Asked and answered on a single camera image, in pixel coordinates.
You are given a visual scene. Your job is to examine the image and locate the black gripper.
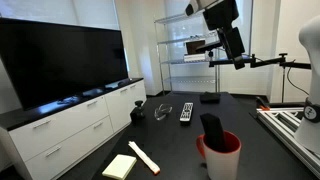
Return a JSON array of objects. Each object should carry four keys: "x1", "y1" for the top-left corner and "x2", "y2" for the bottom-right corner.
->
[{"x1": 217, "y1": 26, "x2": 247, "y2": 71}]

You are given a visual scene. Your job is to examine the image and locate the grey remote control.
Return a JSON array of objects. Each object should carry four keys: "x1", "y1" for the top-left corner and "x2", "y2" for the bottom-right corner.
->
[{"x1": 179, "y1": 102, "x2": 195, "y2": 126}]

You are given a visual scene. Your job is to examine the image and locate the white book stack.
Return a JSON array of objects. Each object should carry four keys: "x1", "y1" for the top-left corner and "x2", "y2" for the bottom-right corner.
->
[{"x1": 183, "y1": 53, "x2": 212, "y2": 63}]

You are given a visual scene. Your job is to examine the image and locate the small black box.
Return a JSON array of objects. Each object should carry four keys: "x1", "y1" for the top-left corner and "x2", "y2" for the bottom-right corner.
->
[{"x1": 199, "y1": 91, "x2": 222, "y2": 105}]

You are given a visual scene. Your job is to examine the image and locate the orange black clamp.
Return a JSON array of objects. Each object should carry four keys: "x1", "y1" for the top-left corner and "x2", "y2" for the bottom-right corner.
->
[{"x1": 255, "y1": 96, "x2": 271, "y2": 112}]

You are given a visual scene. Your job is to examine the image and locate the dark brown box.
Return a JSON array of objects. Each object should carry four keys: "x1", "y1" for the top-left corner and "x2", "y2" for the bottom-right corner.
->
[{"x1": 185, "y1": 39, "x2": 206, "y2": 56}]

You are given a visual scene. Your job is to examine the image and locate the black rectangular block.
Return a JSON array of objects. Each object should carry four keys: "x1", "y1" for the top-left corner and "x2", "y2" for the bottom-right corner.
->
[{"x1": 199, "y1": 113, "x2": 228, "y2": 154}]

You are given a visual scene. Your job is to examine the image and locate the clear safety glasses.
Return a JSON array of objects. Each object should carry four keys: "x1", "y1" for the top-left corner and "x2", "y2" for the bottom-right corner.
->
[{"x1": 153, "y1": 103, "x2": 174, "y2": 122}]

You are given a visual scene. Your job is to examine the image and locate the white mug red inside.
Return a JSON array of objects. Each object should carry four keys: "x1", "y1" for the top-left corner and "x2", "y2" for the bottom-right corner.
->
[{"x1": 195, "y1": 130, "x2": 243, "y2": 180}]

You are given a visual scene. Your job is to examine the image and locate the white marker orange cap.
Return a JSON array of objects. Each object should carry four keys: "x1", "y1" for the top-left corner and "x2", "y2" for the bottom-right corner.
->
[{"x1": 127, "y1": 140, "x2": 162, "y2": 176}]

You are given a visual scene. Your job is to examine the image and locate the yellow sticky note pad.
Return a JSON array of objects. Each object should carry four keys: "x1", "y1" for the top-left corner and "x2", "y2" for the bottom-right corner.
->
[{"x1": 101, "y1": 153, "x2": 138, "y2": 180}]

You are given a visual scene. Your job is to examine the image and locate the black flat television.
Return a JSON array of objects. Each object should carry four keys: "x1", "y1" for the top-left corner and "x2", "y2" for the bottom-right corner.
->
[{"x1": 0, "y1": 17, "x2": 129, "y2": 111}]

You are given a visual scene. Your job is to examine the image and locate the white drawer cabinet black top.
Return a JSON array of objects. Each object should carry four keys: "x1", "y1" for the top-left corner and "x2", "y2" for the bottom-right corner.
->
[{"x1": 0, "y1": 77, "x2": 148, "y2": 180}]

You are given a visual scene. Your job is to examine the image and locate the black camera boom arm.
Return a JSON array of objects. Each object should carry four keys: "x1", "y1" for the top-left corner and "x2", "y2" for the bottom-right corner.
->
[{"x1": 208, "y1": 51, "x2": 313, "y2": 104}]

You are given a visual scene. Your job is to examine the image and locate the thin black hanging cable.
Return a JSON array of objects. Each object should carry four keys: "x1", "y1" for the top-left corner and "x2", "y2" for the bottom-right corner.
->
[{"x1": 285, "y1": 65, "x2": 311, "y2": 97}]

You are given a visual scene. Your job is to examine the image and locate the metal wire shelf rack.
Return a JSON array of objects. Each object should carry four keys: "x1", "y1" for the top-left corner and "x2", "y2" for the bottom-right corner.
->
[{"x1": 153, "y1": 9, "x2": 223, "y2": 96}]

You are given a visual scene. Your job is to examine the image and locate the aluminium profile frame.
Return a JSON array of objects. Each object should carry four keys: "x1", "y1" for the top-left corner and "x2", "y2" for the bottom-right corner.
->
[{"x1": 256, "y1": 107, "x2": 320, "y2": 179}]

